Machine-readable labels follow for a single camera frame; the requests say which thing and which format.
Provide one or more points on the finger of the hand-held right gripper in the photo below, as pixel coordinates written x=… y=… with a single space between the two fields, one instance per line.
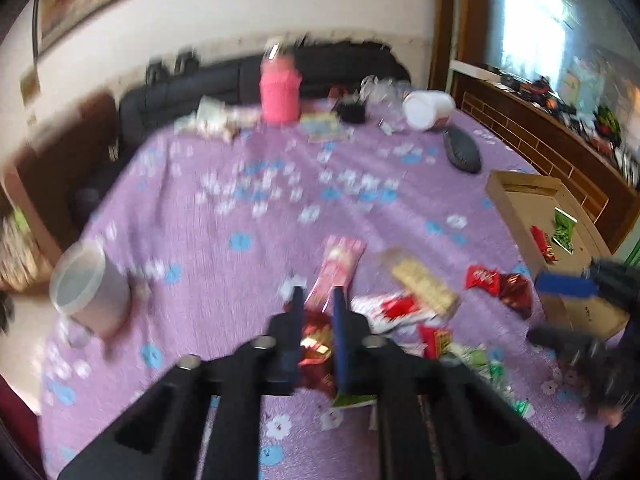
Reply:
x=565 y=345
x=565 y=286

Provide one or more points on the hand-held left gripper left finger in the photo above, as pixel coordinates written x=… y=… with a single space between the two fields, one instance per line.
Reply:
x=295 y=360

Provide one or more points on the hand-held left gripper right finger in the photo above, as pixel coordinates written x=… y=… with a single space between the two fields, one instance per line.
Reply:
x=341 y=350

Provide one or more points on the dark red snack packet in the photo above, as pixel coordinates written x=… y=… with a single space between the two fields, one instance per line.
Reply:
x=517 y=292
x=317 y=345

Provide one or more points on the green white snack packet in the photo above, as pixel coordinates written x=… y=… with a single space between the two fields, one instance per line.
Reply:
x=352 y=400

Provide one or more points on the green leaf-print snack packet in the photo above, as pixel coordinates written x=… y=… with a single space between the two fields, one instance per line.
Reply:
x=565 y=230

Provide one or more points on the white red snack packet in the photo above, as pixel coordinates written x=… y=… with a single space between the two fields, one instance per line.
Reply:
x=395 y=310

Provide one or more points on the clear green snack packet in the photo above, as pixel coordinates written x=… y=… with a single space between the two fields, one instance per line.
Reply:
x=475 y=360
x=520 y=405

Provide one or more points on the pink long snack packet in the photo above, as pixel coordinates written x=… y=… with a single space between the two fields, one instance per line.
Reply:
x=340 y=265

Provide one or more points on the cardboard box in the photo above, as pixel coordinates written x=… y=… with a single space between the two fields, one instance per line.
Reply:
x=520 y=205

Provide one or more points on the red green snack packet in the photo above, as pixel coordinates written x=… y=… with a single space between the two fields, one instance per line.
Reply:
x=435 y=342

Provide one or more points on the tan biscuit packet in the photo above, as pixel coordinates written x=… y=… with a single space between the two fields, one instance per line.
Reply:
x=425 y=285

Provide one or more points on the purple floral tablecloth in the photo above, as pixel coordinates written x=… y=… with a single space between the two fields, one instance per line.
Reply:
x=225 y=240

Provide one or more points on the black woven glasses case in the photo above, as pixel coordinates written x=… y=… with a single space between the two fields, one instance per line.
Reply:
x=462 y=150

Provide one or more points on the wooden brick-pattern counter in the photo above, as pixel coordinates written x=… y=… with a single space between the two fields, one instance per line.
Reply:
x=525 y=120

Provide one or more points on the green yellow toy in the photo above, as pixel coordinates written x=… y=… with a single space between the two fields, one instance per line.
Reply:
x=607 y=120

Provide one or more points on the pile of assorted clutter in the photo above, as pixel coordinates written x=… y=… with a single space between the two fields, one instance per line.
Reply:
x=550 y=100

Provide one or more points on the white mug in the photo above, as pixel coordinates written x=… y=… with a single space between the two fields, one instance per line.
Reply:
x=95 y=295

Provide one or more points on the colourful flat packet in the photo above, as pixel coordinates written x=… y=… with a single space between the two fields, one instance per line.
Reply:
x=325 y=127

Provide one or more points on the white plastic jar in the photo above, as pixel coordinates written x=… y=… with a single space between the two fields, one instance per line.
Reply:
x=425 y=110

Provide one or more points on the small black cup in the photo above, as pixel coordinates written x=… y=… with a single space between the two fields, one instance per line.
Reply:
x=351 y=111

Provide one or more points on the crumpled tissue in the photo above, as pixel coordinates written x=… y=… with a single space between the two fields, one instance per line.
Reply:
x=215 y=120

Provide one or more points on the wooden framed glass partition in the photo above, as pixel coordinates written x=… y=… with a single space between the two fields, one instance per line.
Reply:
x=530 y=25

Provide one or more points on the pink sleeved bottle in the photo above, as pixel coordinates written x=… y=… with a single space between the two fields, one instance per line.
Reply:
x=280 y=90

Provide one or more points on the black sofa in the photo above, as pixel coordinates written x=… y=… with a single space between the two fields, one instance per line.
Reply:
x=215 y=80

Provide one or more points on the brown chair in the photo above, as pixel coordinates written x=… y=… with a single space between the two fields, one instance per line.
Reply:
x=55 y=170

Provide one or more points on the black clip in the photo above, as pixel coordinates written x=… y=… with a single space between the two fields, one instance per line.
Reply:
x=185 y=61
x=155 y=71

